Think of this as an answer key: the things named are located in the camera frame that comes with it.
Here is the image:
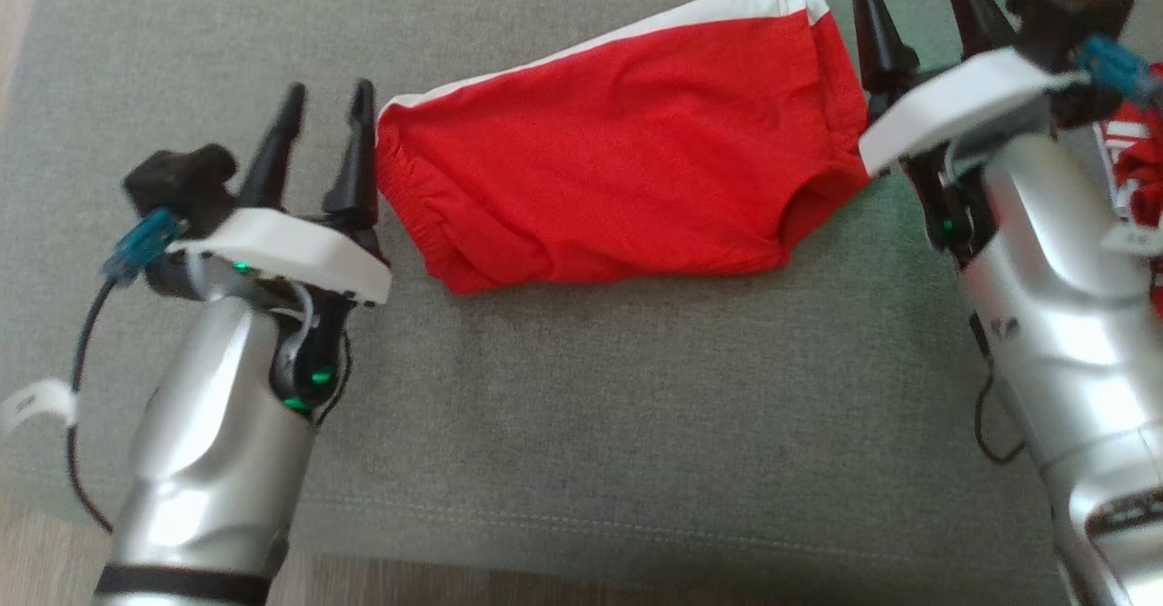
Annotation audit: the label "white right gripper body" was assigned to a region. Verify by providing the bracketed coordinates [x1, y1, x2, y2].
[859, 48, 1088, 179]

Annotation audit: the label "red shorts with white stripe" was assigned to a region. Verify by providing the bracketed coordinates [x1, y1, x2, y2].
[373, 0, 874, 296]

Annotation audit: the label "blue camera connector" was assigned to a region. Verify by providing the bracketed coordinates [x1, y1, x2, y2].
[101, 208, 188, 285]
[1079, 34, 1163, 104]

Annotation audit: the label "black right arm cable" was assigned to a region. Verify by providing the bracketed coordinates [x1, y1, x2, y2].
[973, 315, 1029, 465]

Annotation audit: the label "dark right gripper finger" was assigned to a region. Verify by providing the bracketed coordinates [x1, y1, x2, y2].
[845, 0, 919, 122]
[927, 0, 1018, 61]

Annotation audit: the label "large grey fabric ottoman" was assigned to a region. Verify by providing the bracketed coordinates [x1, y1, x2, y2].
[0, 0, 1163, 606]

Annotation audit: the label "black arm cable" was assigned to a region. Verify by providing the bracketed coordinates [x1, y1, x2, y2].
[65, 274, 122, 535]
[973, 315, 1029, 465]

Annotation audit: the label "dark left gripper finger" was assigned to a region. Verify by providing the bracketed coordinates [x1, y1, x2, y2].
[238, 82, 307, 211]
[323, 79, 381, 230]

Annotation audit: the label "blue right camera connector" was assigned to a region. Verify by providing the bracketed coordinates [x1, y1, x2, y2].
[1079, 34, 1163, 104]

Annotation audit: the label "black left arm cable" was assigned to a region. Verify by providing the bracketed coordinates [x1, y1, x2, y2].
[65, 274, 122, 535]

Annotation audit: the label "white cable tag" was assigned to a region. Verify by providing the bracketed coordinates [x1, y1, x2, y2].
[0, 378, 79, 433]

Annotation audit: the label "red striped-trim jersey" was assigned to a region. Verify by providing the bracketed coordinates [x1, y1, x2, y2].
[1094, 63, 1163, 318]

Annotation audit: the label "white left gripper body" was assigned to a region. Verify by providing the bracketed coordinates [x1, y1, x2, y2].
[145, 208, 393, 307]

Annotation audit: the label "blue left camera connector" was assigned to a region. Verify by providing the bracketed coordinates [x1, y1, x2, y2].
[101, 208, 188, 285]

